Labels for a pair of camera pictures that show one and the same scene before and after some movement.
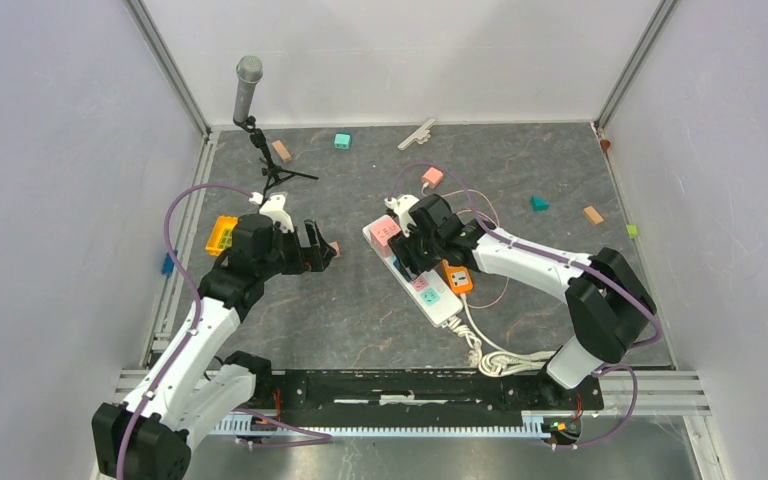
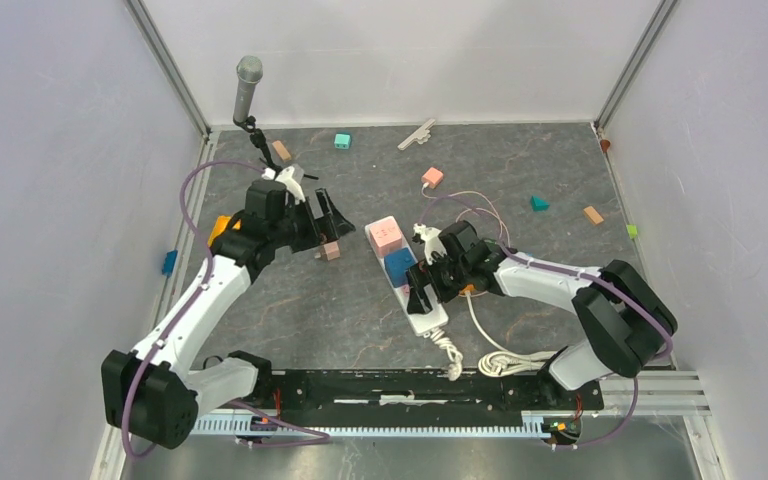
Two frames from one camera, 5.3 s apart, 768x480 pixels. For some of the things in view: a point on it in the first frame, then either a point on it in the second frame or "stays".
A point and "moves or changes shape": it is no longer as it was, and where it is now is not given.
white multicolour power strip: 428,290 moves or changes shape
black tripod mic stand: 274,174 stays
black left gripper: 312,258 -> 338,225
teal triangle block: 539,204 stays
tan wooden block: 282,150 stays
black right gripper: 403,245 -> 419,277
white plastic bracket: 422,135 stays
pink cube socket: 381,230 stays
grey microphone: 249,71 stays
